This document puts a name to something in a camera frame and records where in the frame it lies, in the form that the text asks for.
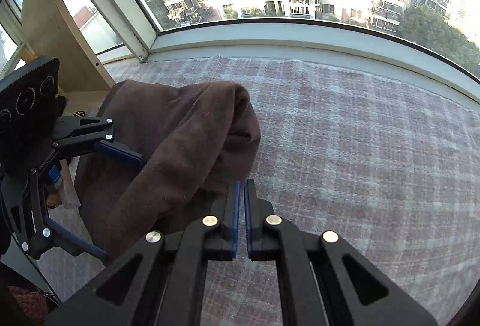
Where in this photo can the brown long-sleeved sweater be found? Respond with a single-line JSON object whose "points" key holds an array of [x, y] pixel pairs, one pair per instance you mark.
{"points": [[180, 146]]}

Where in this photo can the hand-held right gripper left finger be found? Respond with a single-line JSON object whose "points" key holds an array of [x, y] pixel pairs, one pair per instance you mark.
{"points": [[235, 221]]}

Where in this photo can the green trees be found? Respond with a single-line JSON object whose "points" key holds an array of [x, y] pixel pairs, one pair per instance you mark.
{"points": [[431, 30]]}

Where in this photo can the pink plaid blanket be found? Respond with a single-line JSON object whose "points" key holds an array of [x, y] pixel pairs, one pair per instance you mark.
{"points": [[356, 161]]}

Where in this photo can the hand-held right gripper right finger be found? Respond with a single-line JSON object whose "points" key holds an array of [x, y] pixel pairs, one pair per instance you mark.
{"points": [[247, 221]]}

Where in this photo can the white window frame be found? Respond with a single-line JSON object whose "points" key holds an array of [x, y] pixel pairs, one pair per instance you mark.
{"points": [[262, 37]]}

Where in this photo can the large light wooden board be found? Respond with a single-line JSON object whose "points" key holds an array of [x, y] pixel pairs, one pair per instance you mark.
{"points": [[48, 34]]}

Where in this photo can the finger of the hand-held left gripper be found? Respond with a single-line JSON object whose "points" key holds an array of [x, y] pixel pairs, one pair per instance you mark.
{"points": [[120, 155], [75, 241]]}

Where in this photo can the black garment with yellow stripes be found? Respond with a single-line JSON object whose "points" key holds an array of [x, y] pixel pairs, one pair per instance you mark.
{"points": [[78, 113]]}

